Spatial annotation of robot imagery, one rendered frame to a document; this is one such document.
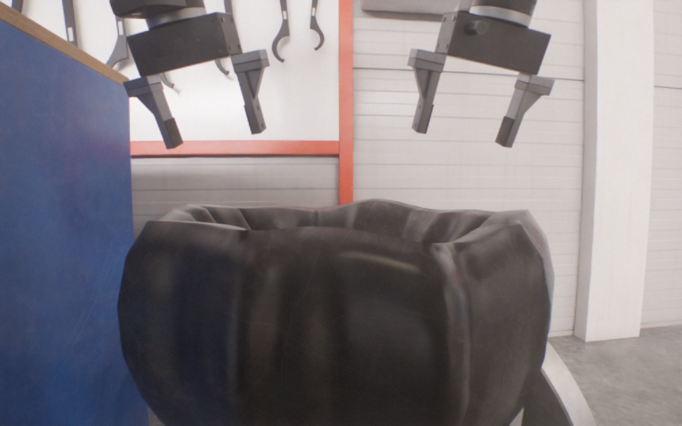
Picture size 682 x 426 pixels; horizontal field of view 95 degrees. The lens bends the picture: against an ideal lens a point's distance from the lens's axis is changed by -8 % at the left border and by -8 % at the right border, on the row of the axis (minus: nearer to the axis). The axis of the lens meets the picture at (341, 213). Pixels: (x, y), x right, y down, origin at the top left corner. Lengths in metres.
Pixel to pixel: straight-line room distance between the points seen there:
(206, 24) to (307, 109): 0.95
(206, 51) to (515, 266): 0.41
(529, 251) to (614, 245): 1.57
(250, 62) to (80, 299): 0.50
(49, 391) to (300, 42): 1.29
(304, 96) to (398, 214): 0.87
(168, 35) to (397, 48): 1.16
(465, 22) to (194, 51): 0.33
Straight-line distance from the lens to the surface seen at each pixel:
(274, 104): 1.40
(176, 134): 0.55
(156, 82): 0.55
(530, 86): 0.53
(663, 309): 2.31
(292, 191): 1.39
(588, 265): 1.83
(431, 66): 0.46
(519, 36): 0.50
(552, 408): 0.61
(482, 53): 0.48
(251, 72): 0.47
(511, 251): 0.31
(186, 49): 0.49
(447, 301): 0.23
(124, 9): 0.45
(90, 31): 1.72
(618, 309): 1.99
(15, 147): 0.61
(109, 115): 0.81
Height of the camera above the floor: 0.69
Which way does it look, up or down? 4 degrees down
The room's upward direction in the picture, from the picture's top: straight up
